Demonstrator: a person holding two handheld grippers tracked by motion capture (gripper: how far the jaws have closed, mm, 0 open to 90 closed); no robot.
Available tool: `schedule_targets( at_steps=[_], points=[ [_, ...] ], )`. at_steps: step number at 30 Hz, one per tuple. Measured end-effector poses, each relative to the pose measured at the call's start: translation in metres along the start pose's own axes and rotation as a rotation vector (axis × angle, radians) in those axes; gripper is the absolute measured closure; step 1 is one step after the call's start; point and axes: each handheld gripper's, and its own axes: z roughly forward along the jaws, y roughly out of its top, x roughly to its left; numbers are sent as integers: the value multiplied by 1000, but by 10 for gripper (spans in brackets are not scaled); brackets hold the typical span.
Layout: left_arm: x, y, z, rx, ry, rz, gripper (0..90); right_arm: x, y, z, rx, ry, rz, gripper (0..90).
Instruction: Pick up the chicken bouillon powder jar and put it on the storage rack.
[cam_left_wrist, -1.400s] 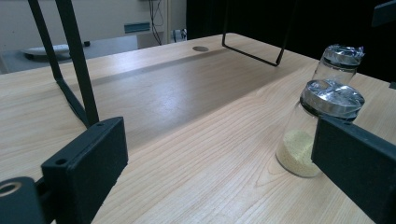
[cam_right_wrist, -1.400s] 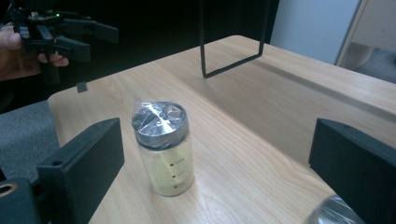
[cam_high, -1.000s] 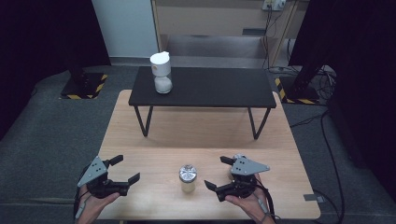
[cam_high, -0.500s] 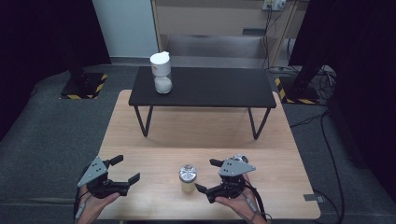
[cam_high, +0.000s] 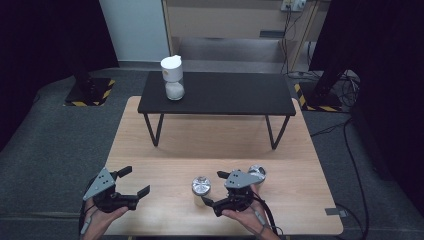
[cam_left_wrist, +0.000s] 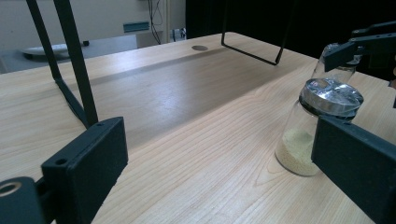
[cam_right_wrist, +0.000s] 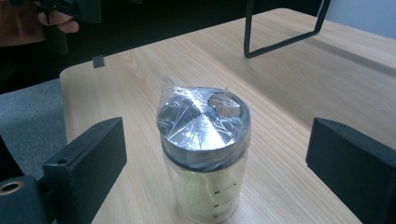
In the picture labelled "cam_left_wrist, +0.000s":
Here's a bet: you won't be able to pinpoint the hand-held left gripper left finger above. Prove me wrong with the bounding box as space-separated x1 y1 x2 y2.
41 117 129 224

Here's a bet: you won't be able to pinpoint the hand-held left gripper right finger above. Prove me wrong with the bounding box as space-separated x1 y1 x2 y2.
311 115 396 224

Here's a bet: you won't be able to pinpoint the silver-lidded jar brown powder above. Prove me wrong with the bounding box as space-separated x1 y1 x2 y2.
311 42 362 86

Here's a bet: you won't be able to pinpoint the silver-lidded jar yellow powder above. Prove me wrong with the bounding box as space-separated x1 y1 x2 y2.
275 77 365 177

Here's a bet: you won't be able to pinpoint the black metal shelf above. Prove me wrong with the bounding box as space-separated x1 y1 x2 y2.
25 0 297 129

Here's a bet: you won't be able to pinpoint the dark curtain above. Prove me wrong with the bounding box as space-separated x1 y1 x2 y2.
185 0 396 84

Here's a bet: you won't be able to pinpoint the grey round disc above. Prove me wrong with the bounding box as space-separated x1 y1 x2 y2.
21 43 70 61

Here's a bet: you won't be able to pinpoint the teal label strip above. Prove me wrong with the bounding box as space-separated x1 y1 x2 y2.
122 21 150 34

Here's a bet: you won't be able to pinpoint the black hanging cables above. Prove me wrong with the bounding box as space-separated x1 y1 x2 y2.
147 0 163 45

